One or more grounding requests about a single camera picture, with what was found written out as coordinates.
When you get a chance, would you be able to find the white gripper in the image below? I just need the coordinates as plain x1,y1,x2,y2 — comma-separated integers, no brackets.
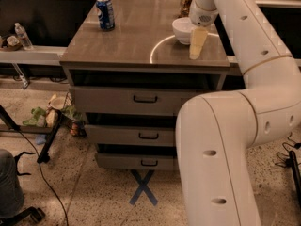
189,3,218,60

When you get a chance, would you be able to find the white ceramic bowl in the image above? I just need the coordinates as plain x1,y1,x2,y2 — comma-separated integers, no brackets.
172,17,196,45

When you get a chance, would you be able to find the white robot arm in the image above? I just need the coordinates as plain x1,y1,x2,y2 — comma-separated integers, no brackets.
176,0,301,226

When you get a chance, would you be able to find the blue pepsi can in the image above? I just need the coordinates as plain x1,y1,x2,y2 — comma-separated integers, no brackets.
96,0,115,31

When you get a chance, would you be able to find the brown snack jar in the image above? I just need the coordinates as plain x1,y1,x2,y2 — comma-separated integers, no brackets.
180,0,192,17

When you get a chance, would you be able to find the grey drawer cabinet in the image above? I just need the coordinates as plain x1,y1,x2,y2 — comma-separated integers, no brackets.
61,0,243,159

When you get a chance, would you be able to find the middle grey drawer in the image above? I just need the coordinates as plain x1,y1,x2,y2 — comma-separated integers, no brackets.
85,125,175,147

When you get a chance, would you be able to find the grey drawer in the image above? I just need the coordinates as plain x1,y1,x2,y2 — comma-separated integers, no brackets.
95,153,178,170
85,125,175,147
70,86,201,116

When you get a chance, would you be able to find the top grey drawer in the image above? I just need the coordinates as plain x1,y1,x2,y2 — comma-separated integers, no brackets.
70,86,201,116

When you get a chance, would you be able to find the bottom grey drawer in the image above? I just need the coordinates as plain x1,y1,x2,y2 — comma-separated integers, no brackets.
95,153,178,170

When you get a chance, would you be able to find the blue tape cross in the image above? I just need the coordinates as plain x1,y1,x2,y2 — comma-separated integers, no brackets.
129,169,158,206

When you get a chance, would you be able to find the clear plastic water bottle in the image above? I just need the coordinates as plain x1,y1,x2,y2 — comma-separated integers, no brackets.
15,23,34,50

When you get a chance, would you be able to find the green and tan trash pile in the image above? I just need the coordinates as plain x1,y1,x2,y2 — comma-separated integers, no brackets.
23,92,85,137

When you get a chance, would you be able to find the small brown tray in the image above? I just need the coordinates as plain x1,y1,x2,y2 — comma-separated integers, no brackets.
0,35,22,52

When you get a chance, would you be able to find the black stand leg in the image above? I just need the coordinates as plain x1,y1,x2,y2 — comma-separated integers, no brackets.
37,112,63,164

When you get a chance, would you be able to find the grey office chair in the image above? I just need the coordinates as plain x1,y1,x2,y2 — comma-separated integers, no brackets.
0,149,45,226

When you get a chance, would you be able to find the black power adapter cable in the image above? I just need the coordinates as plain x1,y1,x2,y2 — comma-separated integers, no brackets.
274,132,301,169

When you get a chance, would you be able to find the black floor cable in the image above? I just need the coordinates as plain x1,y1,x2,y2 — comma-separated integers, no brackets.
17,129,70,226

